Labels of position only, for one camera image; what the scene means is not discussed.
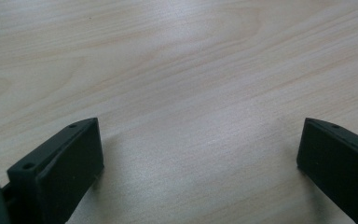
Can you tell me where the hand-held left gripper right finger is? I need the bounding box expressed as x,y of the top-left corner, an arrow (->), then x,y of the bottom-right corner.
296,117 -> 358,224

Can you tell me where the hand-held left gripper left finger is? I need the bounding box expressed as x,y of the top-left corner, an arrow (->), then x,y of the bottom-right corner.
1,117 -> 105,224

